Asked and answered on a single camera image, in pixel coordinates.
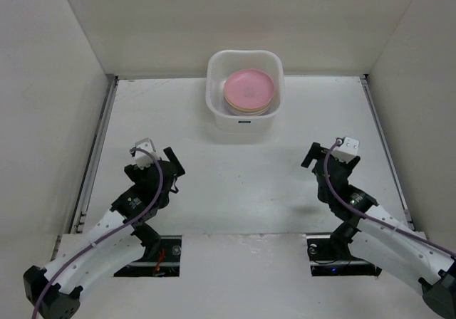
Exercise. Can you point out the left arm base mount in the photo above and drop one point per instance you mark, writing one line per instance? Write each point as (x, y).
(160, 256)

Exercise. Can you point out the white plastic bin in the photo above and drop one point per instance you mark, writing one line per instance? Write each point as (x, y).
(224, 63)

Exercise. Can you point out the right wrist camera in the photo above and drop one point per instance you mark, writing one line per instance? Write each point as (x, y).
(347, 150)

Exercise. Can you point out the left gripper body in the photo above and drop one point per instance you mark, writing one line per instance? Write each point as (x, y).
(139, 174)

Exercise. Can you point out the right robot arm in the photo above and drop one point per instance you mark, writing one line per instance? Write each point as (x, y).
(370, 233)

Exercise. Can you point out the yellow plate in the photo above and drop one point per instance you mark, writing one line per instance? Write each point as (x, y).
(233, 109)

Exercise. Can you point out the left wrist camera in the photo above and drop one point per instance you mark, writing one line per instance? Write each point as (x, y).
(144, 153)

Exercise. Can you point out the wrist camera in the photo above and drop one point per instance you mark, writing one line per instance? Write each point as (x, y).
(347, 150)
(144, 153)

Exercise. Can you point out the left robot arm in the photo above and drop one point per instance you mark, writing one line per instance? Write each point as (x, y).
(119, 238)

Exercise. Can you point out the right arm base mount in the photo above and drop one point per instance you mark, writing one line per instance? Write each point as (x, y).
(330, 257)

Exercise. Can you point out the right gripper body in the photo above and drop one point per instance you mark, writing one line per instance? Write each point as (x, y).
(321, 161)

